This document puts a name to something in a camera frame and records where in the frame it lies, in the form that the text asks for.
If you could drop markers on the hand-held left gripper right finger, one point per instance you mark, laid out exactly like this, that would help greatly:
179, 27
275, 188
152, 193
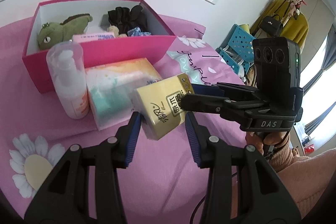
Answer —
193, 140

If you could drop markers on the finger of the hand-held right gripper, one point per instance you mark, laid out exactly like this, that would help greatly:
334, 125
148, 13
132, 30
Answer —
202, 104
204, 89

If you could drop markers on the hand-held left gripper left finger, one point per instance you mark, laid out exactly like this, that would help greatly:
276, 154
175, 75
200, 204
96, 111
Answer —
132, 140

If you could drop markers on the yellow tissue pack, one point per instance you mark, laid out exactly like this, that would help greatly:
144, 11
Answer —
162, 108

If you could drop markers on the blue gingham scrunchie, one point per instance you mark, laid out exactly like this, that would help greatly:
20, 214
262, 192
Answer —
137, 32

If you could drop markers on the pink cardboard box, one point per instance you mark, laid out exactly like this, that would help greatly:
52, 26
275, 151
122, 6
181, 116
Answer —
118, 48

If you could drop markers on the black scrunchie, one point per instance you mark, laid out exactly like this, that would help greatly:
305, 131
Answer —
126, 18

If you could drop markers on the beige teddy bear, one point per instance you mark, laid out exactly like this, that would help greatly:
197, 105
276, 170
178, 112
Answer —
113, 29

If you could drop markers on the cotton pads packet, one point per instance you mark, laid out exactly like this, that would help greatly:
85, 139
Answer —
92, 37

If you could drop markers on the green plush toy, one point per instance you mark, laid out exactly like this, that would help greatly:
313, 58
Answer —
63, 32

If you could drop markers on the person's right hand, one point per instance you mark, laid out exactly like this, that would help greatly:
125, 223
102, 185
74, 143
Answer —
253, 140

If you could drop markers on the blue plastic basket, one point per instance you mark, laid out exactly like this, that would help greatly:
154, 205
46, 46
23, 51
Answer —
241, 40

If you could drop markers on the black handbag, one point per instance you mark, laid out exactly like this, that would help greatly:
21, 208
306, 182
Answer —
271, 24

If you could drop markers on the yellow hanging garment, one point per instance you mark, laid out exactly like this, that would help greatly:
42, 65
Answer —
296, 27

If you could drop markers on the pastel tissue pack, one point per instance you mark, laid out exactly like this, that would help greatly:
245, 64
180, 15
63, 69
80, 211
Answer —
110, 87

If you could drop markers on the grey curtain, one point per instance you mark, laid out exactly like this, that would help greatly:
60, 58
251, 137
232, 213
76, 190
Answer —
329, 56

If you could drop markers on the pink printed bedsheet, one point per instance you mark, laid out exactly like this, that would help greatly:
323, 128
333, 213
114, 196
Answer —
65, 129

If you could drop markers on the white spray bottle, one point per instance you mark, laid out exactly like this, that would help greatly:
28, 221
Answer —
71, 92

